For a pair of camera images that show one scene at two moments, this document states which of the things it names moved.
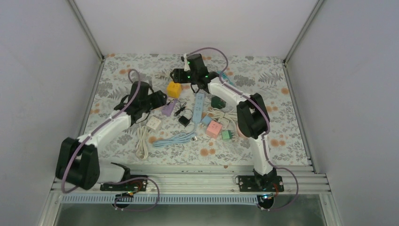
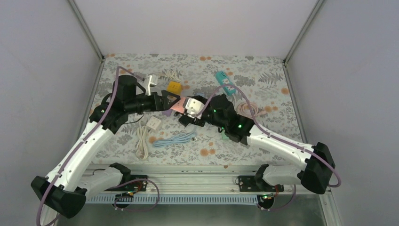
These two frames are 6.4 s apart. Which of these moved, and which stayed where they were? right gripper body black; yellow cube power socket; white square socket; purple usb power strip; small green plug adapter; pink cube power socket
Moved: right gripper body black; pink cube power socket
Stayed: purple usb power strip; small green plug adapter; white square socket; yellow cube power socket
